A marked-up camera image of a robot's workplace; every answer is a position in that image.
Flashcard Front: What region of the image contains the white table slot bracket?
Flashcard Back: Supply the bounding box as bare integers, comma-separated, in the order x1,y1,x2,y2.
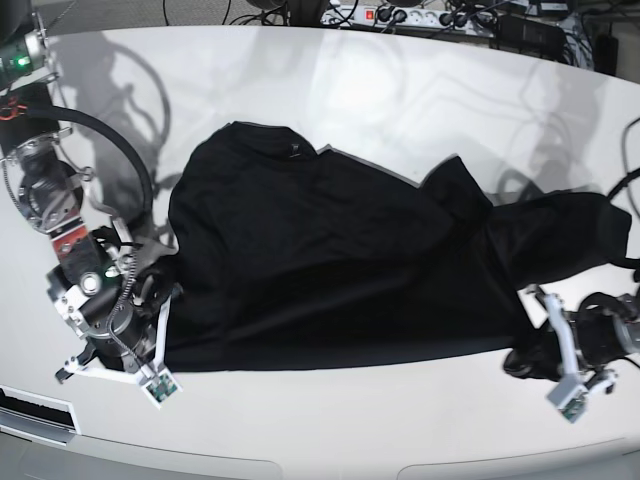
1,385,82,447

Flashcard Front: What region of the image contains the white power strip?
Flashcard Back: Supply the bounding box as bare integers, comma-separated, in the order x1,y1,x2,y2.
321,3,498,35

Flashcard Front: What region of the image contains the black t-shirt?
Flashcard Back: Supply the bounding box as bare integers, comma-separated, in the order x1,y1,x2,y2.
166,122,632,373

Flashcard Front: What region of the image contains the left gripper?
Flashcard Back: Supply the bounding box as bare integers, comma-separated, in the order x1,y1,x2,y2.
503,292,635,382

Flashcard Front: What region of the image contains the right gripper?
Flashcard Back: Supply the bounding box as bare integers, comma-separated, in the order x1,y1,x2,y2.
76,264,173,370

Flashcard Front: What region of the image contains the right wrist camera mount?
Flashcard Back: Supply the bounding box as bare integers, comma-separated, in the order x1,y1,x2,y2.
55,297,183,409

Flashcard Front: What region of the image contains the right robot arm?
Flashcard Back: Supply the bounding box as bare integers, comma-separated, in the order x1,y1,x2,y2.
1,1,171,382

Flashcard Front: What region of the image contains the black power adapter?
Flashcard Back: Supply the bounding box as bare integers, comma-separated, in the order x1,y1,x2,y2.
496,15,566,54

